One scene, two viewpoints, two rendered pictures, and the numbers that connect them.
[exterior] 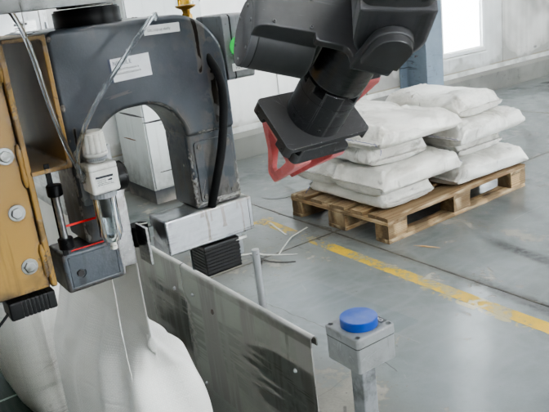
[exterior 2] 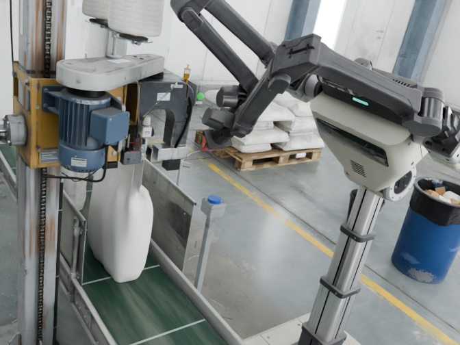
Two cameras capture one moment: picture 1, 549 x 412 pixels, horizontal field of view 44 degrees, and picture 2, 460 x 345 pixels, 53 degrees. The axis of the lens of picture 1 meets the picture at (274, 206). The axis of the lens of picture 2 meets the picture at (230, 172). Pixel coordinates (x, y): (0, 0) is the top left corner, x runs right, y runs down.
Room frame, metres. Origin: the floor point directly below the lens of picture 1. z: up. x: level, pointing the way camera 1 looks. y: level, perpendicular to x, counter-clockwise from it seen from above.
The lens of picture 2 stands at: (-0.83, 0.09, 1.75)
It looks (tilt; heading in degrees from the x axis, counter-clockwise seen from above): 23 degrees down; 352
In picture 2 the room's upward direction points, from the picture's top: 11 degrees clockwise
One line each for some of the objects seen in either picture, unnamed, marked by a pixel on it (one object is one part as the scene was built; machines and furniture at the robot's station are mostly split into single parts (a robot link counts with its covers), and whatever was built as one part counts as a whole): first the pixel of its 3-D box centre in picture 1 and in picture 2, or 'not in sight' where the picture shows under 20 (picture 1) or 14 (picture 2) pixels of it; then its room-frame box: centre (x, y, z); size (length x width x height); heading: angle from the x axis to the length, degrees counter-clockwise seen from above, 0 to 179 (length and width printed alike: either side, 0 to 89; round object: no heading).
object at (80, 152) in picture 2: not in sight; (83, 130); (0.61, 0.39, 1.21); 0.15 x 0.15 x 0.25
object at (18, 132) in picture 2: not in sight; (14, 129); (0.71, 0.64, 1.14); 0.11 x 0.06 x 0.11; 33
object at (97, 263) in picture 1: (87, 260); (129, 155); (0.87, 0.26, 1.04); 0.08 x 0.06 x 0.05; 123
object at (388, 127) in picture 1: (395, 124); (261, 110); (3.67, -0.71, 0.56); 0.66 x 0.42 x 0.15; 123
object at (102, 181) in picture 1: (105, 190); (145, 135); (0.83, 0.21, 1.14); 0.05 x 0.04 x 0.16; 123
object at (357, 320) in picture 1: (359, 322); (214, 200); (0.97, -0.11, 0.84); 0.06 x 0.06 x 0.02
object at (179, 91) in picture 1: (112, 107); (148, 101); (1.04, 0.23, 1.21); 0.30 x 0.25 x 0.30; 33
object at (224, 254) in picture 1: (224, 249); (174, 162); (0.99, 0.09, 0.98); 0.09 x 0.05 x 0.05; 123
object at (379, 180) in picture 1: (396, 167); (255, 132); (3.68, -0.70, 0.32); 0.66 x 0.43 x 0.15; 125
